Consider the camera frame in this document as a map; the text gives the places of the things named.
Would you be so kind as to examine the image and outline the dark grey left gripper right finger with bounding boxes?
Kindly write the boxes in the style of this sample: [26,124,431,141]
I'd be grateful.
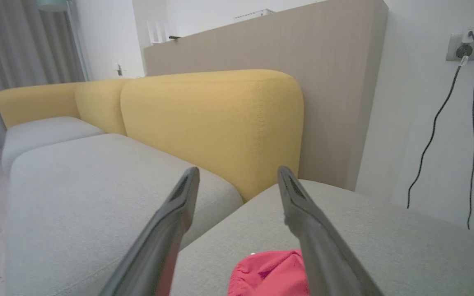
[277,166,386,296]

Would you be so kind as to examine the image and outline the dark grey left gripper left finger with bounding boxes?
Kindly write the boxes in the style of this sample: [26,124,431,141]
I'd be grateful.
[99,166,200,296]

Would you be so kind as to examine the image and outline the red shorts with white stripe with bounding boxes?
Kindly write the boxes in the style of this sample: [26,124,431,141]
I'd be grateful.
[228,249,311,296]

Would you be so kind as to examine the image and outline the yellow sofa backrest cushion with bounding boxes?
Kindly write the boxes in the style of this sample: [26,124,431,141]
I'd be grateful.
[75,79,132,136]
[121,69,304,202]
[0,82,83,129]

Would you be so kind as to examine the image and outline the beige wooden partition cabinet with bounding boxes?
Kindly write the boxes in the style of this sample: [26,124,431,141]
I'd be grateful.
[144,0,389,192]

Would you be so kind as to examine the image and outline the white antenna device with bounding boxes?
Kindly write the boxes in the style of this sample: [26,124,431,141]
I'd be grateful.
[146,20,168,45]

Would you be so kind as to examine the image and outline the grey curtain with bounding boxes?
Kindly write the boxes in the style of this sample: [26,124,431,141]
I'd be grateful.
[0,0,87,155]

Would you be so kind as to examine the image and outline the white flat router box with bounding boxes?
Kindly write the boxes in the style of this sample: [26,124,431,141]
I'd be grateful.
[234,8,275,20]

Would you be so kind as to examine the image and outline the black power cable round plug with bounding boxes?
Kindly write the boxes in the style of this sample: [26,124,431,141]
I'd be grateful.
[407,43,474,209]

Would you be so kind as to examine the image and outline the grey wall socket plate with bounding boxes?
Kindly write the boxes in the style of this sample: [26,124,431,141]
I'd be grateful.
[446,30,474,61]

